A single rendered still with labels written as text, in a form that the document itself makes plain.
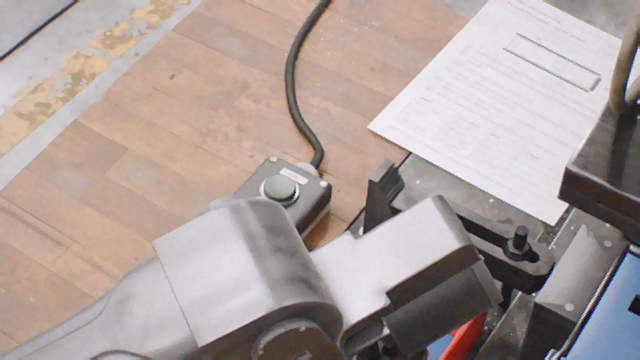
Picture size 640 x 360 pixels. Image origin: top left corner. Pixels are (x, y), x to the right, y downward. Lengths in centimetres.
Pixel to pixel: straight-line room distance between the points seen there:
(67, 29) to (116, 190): 159
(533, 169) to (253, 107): 28
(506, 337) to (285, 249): 56
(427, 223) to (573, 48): 80
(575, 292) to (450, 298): 43
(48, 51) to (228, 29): 140
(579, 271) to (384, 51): 40
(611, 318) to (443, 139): 32
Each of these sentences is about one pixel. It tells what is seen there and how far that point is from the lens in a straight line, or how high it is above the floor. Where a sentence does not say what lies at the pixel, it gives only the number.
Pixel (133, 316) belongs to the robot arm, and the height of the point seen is 132.
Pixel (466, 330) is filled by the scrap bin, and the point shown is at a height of 96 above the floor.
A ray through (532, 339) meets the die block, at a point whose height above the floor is 94.
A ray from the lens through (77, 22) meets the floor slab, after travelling 283.
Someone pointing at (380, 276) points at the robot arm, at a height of 131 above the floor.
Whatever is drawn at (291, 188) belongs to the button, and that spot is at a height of 94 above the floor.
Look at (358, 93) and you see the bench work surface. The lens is 133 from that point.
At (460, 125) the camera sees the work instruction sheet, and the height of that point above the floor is 90.
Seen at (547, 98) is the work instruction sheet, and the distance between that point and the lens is 136.
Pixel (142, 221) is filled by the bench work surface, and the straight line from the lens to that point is 121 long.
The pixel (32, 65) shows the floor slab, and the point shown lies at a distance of 274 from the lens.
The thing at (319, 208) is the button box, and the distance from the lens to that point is 120.
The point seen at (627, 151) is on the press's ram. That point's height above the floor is 114.
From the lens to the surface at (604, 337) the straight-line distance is 106.
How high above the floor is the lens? 181
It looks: 47 degrees down
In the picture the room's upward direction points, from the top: 5 degrees clockwise
